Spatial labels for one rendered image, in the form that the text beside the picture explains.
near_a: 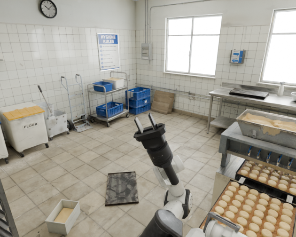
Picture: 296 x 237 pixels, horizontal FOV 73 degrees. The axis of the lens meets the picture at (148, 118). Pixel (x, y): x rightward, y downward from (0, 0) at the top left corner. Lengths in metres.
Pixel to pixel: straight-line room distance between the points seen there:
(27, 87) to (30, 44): 0.78
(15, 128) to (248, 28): 4.51
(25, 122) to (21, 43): 1.44
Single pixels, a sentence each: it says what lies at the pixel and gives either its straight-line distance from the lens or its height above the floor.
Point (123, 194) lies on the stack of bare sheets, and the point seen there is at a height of 0.02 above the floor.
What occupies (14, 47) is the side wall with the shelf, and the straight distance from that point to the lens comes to 4.32.
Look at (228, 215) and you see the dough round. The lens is 1.33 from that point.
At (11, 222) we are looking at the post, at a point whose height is 0.78.
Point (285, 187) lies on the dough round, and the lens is 1.69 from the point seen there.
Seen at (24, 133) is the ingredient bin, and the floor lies 0.41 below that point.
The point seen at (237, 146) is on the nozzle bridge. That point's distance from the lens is 1.71.
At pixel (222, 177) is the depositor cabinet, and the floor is 0.81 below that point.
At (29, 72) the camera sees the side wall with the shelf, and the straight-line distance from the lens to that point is 4.41.
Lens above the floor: 1.84
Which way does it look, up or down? 21 degrees down
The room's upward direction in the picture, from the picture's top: straight up
